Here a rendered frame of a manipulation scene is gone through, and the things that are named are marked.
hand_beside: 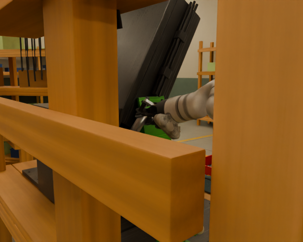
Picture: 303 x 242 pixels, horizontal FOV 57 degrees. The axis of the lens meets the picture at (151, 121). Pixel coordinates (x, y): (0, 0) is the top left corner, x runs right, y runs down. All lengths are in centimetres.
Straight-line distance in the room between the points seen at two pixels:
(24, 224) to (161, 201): 78
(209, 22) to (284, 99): 801
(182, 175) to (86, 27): 34
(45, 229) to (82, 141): 61
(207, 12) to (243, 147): 813
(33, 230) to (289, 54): 88
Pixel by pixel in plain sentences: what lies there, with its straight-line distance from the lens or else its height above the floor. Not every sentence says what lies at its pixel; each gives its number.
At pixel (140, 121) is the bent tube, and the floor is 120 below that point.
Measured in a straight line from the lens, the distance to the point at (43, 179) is 113.
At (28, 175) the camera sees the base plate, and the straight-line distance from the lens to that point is 140.
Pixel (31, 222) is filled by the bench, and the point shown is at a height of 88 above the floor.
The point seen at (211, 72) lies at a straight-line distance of 726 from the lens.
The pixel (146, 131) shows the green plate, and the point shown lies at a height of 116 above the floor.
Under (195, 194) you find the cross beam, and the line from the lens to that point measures 29.
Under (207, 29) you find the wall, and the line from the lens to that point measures 827.
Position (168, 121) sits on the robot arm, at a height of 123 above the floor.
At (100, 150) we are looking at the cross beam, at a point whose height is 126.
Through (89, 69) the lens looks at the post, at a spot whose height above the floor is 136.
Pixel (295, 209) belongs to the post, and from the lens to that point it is 25.
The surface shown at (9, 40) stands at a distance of 410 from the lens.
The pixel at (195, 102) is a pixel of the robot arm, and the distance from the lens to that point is 70.
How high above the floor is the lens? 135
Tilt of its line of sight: 9 degrees down
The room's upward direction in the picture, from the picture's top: straight up
